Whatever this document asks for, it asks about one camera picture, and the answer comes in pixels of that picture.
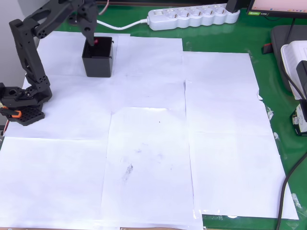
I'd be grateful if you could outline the small red black object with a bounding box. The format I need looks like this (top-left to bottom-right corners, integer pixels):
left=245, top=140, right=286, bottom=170
left=261, top=42, right=273, bottom=55

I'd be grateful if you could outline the white power strip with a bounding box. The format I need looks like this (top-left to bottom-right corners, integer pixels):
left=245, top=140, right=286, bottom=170
left=147, top=3, right=241, bottom=31

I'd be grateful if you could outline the grey pad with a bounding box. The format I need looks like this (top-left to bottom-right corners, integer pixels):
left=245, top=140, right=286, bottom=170
left=270, top=24, right=307, bottom=94

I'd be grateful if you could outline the white power cable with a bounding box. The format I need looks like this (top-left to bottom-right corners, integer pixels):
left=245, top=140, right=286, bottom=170
left=96, top=19, right=149, bottom=31

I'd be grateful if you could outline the thin black monitor cable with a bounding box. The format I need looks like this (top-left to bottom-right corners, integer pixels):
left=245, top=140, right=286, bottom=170
left=286, top=17, right=297, bottom=46

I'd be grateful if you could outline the thick black cable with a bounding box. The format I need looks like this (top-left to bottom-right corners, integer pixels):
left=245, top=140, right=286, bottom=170
left=276, top=69, right=307, bottom=230

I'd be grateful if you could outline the white paper sheet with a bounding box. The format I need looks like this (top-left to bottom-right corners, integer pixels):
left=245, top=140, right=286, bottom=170
left=100, top=106, right=204, bottom=230
left=111, top=35, right=187, bottom=113
left=181, top=51, right=259, bottom=101
left=184, top=80, right=275, bottom=135
left=37, top=31, right=131, bottom=78
left=0, top=136, right=120, bottom=230
left=189, top=131, right=300, bottom=220
left=3, top=73, right=115, bottom=140

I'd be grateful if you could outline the black square box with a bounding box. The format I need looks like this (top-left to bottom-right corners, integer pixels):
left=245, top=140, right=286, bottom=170
left=82, top=36, right=114, bottom=78

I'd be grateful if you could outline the white plastic tray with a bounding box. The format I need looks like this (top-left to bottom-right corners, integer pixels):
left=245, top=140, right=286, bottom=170
left=280, top=40, right=307, bottom=101

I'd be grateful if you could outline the green desk mat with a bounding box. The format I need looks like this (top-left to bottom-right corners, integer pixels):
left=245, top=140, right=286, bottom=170
left=0, top=4, right=307, bottom=230

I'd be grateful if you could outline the computer monitor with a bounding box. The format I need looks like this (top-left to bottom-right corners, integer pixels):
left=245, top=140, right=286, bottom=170
left=248, top=0, right=307, bottom=19

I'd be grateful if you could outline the red white servo wire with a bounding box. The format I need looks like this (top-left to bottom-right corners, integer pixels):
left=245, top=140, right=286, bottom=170
left=97, top=0, right=111, bottom=16

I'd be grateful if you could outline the black power plug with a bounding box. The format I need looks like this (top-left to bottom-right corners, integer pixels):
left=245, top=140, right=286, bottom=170
left=226, top=0, right=241, bottom=13

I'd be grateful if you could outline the orange black table clamp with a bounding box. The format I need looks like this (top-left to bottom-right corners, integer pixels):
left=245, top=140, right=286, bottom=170
left=0, top=106, right=23, bottom=121

